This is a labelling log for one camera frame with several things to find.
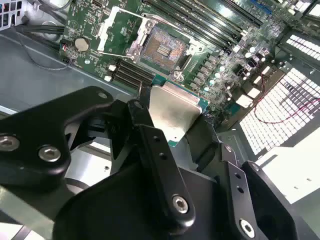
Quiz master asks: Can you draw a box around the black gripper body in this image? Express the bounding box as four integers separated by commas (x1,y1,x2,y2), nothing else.
52,159,238,240

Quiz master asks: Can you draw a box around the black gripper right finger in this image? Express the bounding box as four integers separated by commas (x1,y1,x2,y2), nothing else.
185,116,300,240

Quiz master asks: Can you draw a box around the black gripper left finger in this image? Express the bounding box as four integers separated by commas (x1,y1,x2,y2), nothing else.
0,84,197,233

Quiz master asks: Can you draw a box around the silver CPU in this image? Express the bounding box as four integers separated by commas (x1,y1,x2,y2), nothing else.
147,73,211,149

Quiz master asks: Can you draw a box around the metal socket cover frame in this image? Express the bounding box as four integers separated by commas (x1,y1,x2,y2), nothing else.
96,5,157,61

